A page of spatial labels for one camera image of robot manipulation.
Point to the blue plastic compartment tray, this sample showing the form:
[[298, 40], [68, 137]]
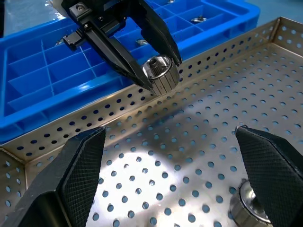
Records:
[[30, 78]]

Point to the metal roller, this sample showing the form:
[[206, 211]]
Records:
[[142, 42], [243, 208], [163, 80], [200, 19]]

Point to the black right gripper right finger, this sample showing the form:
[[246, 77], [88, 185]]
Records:
[[279, 179]]

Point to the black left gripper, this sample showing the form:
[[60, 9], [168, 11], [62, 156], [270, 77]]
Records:
[[104, 14]]

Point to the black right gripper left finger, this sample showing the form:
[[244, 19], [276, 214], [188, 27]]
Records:
[[59, 189]]

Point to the perforated steel tray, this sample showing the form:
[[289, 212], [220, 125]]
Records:
[[189, 142]]

